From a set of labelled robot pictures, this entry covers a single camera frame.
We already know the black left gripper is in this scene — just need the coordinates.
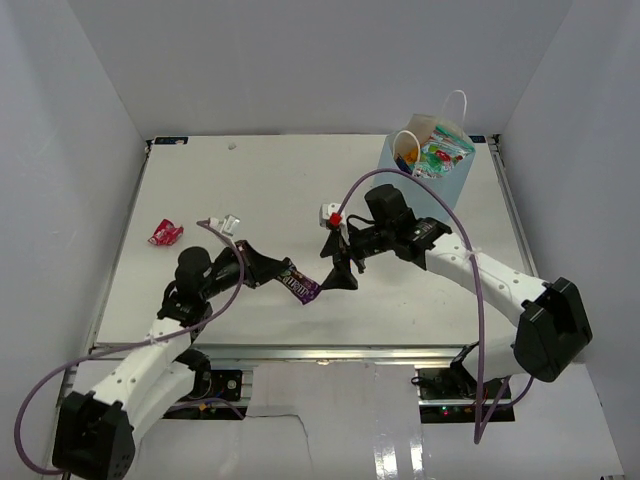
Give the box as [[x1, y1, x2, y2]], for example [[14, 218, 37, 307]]
[[200, 240, 288, 300]]

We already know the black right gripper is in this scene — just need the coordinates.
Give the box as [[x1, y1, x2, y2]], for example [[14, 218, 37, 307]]
[[321, 222, 395, 290]]

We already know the brown purple M&M's pack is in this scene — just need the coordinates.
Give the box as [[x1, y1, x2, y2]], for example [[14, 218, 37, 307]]
[[277, 265, 321, 305]]

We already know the orange honey dijon chip bag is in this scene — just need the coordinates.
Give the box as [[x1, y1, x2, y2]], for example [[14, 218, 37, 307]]
[[403, 148, 421, 164]]

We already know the teal Fox's candy bag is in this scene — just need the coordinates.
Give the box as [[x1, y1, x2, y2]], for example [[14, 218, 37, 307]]
[[412, 126, 475, 178]]

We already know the blue kettle chip bag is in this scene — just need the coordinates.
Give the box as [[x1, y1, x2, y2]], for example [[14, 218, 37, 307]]
[[395, 155, 413, 175]]

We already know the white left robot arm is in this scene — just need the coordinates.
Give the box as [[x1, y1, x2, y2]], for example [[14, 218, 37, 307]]
[[52, 240, 291, 479]]

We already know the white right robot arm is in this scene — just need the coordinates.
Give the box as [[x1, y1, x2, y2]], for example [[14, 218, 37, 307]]
[[319, 184, 593, 399]]

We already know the red crumpled candy wrapper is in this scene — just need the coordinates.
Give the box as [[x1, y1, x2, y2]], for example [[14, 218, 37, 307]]
[[148, 219, 184, 247]]

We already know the blue corner label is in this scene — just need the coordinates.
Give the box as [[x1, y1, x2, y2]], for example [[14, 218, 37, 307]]
[[153, 136, 189, 145]]

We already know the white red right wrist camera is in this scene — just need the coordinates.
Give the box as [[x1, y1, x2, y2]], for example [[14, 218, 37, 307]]
[[319, 203, 346, 230]]

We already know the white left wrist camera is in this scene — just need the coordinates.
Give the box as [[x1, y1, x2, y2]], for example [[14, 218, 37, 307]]
[[208, 214, 240, 238]]

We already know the aluminium front frame rail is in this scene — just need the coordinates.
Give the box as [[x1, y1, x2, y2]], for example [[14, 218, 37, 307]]
[[87, 343, 569, 362]]

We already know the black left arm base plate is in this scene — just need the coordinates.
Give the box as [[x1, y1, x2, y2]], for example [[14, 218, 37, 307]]
[[201, 369, 243, 401]]

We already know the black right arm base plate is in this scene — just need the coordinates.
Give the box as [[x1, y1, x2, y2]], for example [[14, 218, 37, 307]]
[[417, 367, 512, 401]]

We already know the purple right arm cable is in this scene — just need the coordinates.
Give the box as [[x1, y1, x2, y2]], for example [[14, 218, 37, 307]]
[[342, 168, 534, 445]]

